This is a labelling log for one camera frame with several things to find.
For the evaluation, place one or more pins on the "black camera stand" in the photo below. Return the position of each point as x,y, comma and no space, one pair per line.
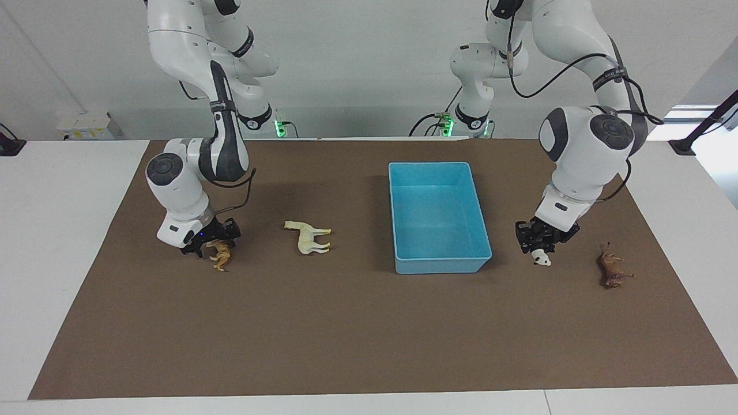
700,124

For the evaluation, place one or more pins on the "black white panda toy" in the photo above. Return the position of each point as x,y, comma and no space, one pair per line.
541,259

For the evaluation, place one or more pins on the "brown table mat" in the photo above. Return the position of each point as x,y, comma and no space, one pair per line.
369,334

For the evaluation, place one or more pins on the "orange striped tiger toy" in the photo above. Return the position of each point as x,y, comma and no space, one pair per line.
221,255

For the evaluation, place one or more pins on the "cream white horse toy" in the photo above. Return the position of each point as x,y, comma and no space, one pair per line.
307,237

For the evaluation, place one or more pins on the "light blue storage box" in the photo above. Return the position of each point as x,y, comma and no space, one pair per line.
438,230

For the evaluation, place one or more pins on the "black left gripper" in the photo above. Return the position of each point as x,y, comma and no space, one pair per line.
548,232

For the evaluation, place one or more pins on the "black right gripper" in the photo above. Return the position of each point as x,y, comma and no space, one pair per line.
218,229

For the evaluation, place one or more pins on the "green lit base connector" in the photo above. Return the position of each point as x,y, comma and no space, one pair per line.
280,127
446,124

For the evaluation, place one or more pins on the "brown lion toy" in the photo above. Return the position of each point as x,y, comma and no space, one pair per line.
611,270

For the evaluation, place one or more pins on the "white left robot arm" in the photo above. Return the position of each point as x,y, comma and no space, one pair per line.
582,155

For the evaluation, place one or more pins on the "white wall socket box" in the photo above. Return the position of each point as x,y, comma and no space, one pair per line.
83,125

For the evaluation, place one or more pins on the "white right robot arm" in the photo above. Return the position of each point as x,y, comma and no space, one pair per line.
184,190

